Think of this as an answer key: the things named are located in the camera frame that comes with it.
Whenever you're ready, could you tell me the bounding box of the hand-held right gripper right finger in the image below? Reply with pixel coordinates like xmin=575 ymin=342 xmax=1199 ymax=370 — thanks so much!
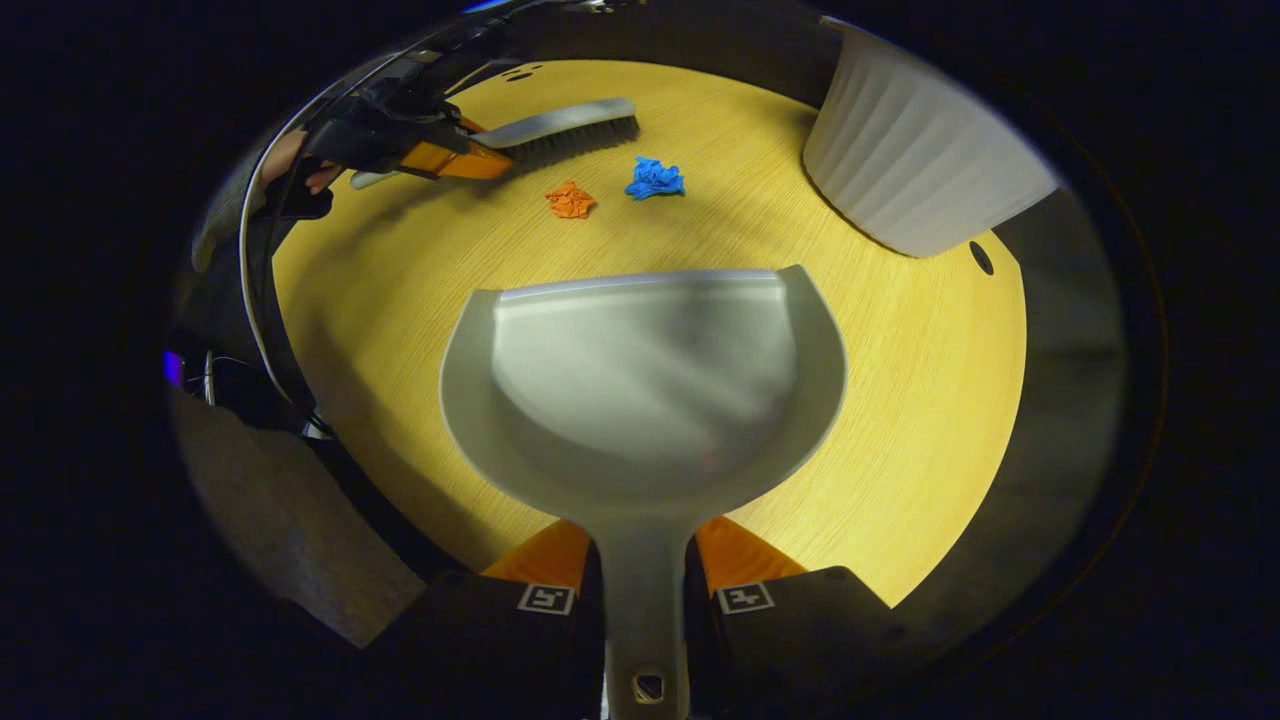
xmin=683 ymin=515 xmax=961 ymax=720

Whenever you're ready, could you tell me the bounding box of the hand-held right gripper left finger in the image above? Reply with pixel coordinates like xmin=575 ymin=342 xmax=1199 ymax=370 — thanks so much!
xmin=385 ymin=517 xmax=606 ymax=720

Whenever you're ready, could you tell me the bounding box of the small grey broom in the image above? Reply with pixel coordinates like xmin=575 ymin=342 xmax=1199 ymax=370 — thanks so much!
xmin=350 ymin=97 xmax=641 ymax=191

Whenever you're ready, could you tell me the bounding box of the orange paper trash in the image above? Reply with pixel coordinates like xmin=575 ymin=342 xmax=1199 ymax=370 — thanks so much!
xmin=545 ymin=180 xmax=597 ymax=220

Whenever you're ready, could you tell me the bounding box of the blue paper trash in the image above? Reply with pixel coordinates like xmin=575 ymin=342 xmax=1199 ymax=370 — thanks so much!
xmin=625 ymin=156 xmax=687 ymax=202

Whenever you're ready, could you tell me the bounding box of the grey plastic dustpan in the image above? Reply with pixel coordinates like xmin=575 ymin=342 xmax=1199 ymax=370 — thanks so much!
xmin=438 ymin=264 xmax=849 ymax=720

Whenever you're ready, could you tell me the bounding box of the white ribbed garbage bin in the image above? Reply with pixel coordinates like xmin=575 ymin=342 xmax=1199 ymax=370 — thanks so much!
xmin=802 ymin=15 xmax=1061 ymax=259

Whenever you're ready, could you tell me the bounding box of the white cable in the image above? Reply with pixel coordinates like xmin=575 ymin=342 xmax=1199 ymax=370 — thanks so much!
xmin=238 ymin=50 xmax=336 ymax=441

